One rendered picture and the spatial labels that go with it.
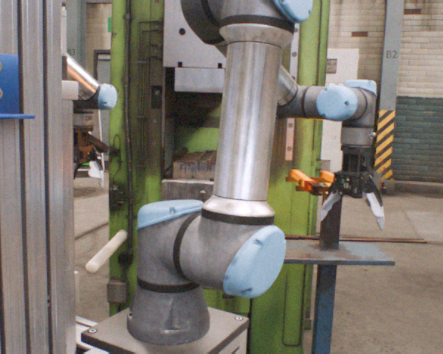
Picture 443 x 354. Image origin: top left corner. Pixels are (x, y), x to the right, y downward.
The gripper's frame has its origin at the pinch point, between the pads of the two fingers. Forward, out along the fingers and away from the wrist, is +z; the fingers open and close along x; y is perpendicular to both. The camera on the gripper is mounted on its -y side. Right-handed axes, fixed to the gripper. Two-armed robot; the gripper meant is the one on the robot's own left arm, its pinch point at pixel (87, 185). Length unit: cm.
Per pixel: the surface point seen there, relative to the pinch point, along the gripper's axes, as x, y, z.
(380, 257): 88, -54, 23
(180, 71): 7, -45, -42
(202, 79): 15, -49, -39
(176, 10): 5, -44, -65
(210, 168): 19, -51, -3
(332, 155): -78, -569, 38
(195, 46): 12, -47, -51
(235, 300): 33, -51, 51
